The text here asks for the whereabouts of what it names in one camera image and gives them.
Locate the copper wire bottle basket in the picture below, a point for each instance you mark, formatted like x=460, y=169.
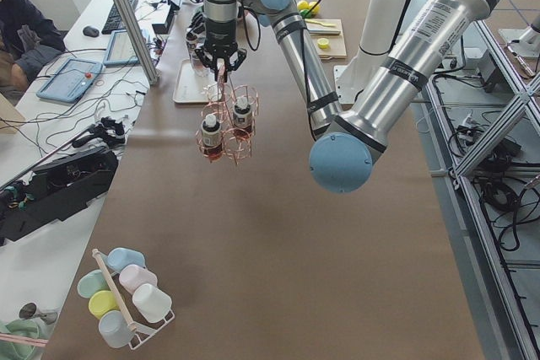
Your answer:
x=234, y=148

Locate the tea bottle white cap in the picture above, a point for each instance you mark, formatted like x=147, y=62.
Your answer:
x=191, y=45

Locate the yellow plastic knife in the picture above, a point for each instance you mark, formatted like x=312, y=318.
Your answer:
x=319, y=22

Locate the green lime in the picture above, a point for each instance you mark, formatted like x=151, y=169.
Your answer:
x=314, y=8

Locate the aluminium frame post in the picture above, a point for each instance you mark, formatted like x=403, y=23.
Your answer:
x=138, y=43

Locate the blue teach pendant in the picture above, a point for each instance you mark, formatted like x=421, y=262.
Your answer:
x=71, y=81
x=119, y=51

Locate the green cup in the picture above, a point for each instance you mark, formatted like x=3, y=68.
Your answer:
x=91, y=283

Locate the steel muddler black tip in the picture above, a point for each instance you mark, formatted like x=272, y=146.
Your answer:
x=324, y=32

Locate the upper yellow lemon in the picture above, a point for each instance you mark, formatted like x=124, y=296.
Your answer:
x=303, y=5

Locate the black electronics box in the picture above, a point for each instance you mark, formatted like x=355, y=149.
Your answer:
x=56, y=191

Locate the aluminium side frame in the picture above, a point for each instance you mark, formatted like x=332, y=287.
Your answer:
x=484, y=116

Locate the half lemon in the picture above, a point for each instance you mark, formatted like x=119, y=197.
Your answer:
x=323, y=43

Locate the white cup rack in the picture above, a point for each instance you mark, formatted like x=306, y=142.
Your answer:
x=143, y=330

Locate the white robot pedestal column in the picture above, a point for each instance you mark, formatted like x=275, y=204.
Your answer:
x=382, y=23

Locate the white cup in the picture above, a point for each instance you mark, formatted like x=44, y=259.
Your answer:
x=152, y=303

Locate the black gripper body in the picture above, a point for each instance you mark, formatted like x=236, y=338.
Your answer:
x=220, y=34

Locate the black keyboard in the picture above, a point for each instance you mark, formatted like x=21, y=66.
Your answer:
x=114, y=20

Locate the metal jigger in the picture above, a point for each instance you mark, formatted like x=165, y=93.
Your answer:
x=30, y=311

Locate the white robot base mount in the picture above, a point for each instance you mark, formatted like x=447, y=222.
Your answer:
x=348, y=83

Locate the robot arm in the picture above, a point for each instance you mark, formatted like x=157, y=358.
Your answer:
x=293, y=37
x=342, y=160

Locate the seated person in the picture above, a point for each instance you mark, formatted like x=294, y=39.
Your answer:
x=29, y=41

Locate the cream rabbit tray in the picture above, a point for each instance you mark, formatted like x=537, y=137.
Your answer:
x=191, y=88

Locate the pink cup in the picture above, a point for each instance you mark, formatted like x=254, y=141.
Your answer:
x=133, y=276

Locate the bamboo cutting board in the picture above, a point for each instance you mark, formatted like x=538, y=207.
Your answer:
x=337, y=49

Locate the light blue cup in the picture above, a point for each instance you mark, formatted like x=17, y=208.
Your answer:
x=114, y=330

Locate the black computer mouse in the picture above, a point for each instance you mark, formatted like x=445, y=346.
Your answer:
x=91, y=31

